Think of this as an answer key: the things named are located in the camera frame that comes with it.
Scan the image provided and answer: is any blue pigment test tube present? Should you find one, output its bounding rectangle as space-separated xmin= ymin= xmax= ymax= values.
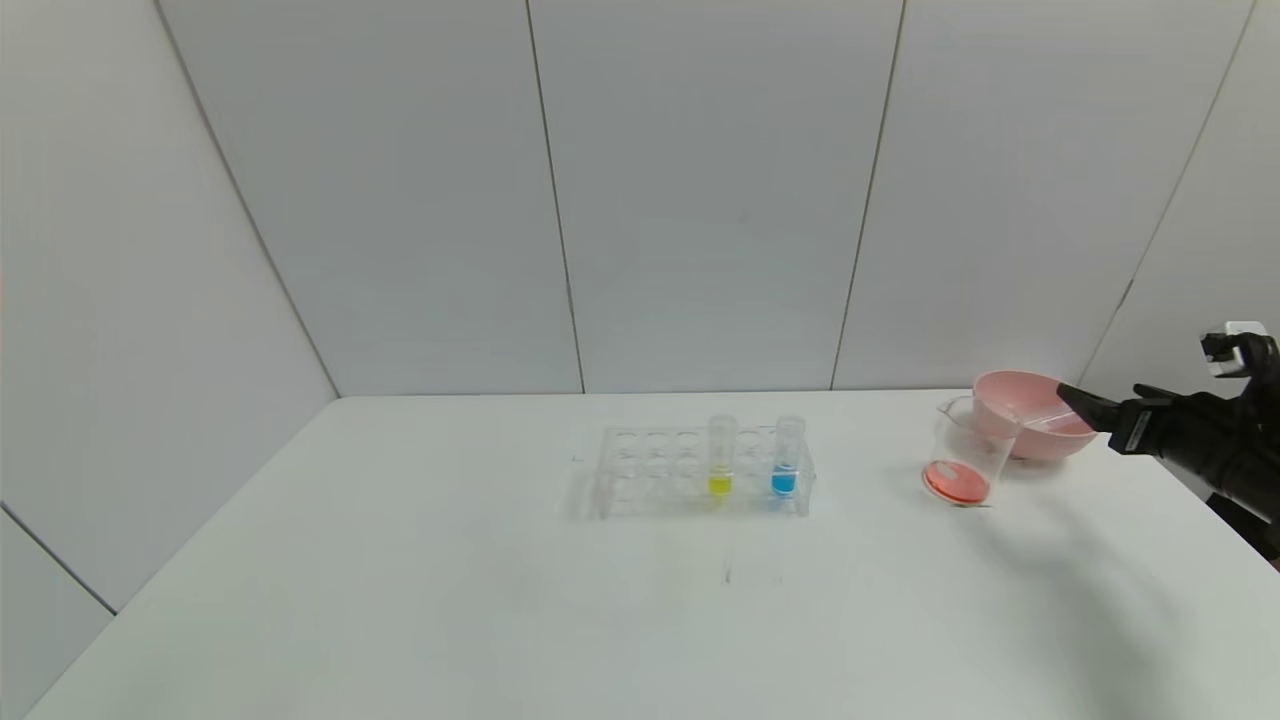
xmin=773 ymin=415 xmax=806 ymax=499

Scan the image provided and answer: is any red pigment test tube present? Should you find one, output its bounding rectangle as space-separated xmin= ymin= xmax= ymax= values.
xmin=1020 ymin=408 xmax=1091 ymax=434

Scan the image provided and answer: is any clear acrylic test tube rack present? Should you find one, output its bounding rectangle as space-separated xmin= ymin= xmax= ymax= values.
xmin=575 ymin=425 xmax=816 ymax=521

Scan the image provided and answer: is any yellow pigment test tube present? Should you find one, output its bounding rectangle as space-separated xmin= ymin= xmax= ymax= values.
xmin=706 ymin=416 xmax=739 ymax=498

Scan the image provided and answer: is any clear glass beaker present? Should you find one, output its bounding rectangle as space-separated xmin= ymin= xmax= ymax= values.
xmin=922 ymin=397 xmax=1021 ymax=509

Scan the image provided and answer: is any pink bowl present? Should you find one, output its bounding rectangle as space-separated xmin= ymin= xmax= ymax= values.
xmin=971 ymin=371 xmax=1105 ymax=463

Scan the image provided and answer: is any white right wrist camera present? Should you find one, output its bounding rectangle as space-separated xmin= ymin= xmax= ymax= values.
xmin=1200 ymin=322 xmax=1269 ymax=378

